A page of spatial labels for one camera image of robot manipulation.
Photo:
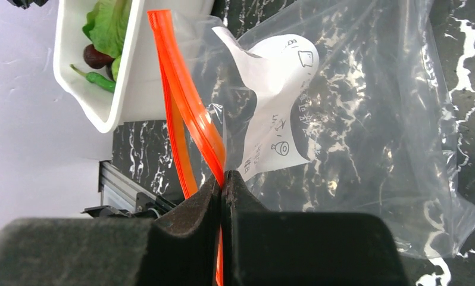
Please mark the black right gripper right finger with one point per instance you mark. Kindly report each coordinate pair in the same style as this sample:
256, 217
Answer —
263, 247

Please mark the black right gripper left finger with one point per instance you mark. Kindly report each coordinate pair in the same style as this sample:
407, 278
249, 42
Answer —
179, 248

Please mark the clear zip top bag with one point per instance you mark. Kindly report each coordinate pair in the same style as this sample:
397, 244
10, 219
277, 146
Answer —
327, 106

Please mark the white plastic bin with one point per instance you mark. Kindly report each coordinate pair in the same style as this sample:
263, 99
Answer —
139, 92

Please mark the green chili pepper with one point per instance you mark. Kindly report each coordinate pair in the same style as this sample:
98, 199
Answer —
96, 78

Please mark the dark red plum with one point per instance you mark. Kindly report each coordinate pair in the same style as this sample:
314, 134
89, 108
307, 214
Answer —
96, 59

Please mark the green lettuce leaf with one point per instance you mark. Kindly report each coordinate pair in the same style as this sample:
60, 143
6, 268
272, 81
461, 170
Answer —
106, 26

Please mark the aluminium frame rail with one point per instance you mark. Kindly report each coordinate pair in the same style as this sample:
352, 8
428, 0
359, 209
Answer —
118, 190

